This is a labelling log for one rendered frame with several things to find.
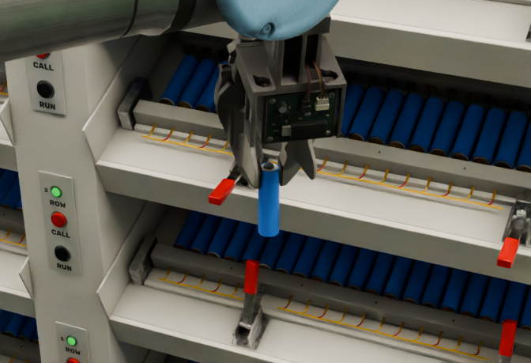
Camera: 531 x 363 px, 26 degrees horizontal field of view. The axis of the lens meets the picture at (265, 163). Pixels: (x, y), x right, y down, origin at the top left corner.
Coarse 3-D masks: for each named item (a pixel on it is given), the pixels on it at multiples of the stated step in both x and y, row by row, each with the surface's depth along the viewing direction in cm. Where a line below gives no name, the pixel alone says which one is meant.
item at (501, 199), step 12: (144, 132) 118; (156, 132) 117; (168, 132) 117; (180, 132) 116; (204, 144) 116; (216, 144) 115; (228, 144) 114; (264, 156) 113; (276, 156) 113; (336, 168) 111; (348, 168) 110; (360, 168) 110; (396, 180) 109; (408, 180) 108; (420, 180) 108; (444, 192) 107; (456, 192) 107; (468, 192) 106; (480, 192) 106; (504, 204) 106
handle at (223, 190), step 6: (234, 174) 109; (240, 174) 109; (222, 180) 107; (228, 180) 107; (234, 180) 107; (222, 186) 107; (228, 186) 107; (234, 186) 108; (216, 192) 106; (222, 192) 106; (228, 192) 106; (210, 198) 105; (216, 198) 105; (222, 198) 105; (216, 204) 105
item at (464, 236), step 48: (144, 48) 121; (144, 96) 119; (432, 96) 116; (96, 144) 115; (144, 144) 117; (192, 144) 116; (144, 192) 117; (192, 192) 114; (240, 192) 111; (288, 192) 110; (336, 192) 109; (384, 192) 109; (432, 192) 108; (336, 240) 111; (384, 240) 108; (432, 240) 105; (480, 240) 103
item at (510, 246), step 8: (520, 216) 101; (520, 224) 101; (512, 232) 100; (520, 232) 100; (512, 240) 99; (504, 248) 98; (512, 248) 98; (504, 256) 97; (512, 256) 97; (504, 264) 96
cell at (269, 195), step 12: (264, 168) 97; (276, 168) 97; (264, 180) 97; (276, 180) 97; (264, 192) 97; (276, 192) 98; (264, 204) 98; (276, 204) 98; (264, 216) 98; (276, 216) 99; (264, 228) 99; (276, 228) 99
